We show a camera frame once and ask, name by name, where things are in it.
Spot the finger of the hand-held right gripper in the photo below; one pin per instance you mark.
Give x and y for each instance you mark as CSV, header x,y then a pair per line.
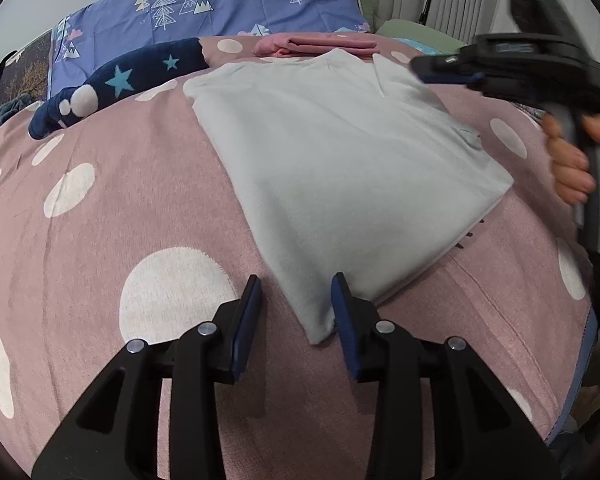
x,y
445,67

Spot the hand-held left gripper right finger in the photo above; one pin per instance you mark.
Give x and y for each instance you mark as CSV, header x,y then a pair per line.
x,y
345,330

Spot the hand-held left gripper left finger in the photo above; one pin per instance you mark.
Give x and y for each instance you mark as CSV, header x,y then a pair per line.
x,y
245,330

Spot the light green t-shirt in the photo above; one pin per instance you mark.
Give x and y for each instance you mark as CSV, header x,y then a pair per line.
x,y
340,170

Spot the person's right hand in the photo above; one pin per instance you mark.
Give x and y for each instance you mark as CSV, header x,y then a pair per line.
x,y
570,170

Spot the green pillow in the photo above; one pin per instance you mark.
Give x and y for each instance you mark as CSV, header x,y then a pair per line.
x,y
405,30

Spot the folded pink garment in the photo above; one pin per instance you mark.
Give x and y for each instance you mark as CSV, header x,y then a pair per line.
x,y
310,42

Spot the pink spotted bed sheet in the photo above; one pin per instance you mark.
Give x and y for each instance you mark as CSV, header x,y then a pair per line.
x,y
105,200

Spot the blue tree print pillow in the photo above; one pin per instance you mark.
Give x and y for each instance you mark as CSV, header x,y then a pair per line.
x,y
230,5

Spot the navy star fleece blanket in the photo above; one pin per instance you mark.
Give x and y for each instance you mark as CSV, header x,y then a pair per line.
x,y
130,72

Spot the teal cloth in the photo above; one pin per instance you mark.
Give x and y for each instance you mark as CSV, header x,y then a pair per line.
x,y
10,107

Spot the dark picture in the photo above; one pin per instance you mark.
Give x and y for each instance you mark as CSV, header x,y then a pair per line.
x,y
30,70

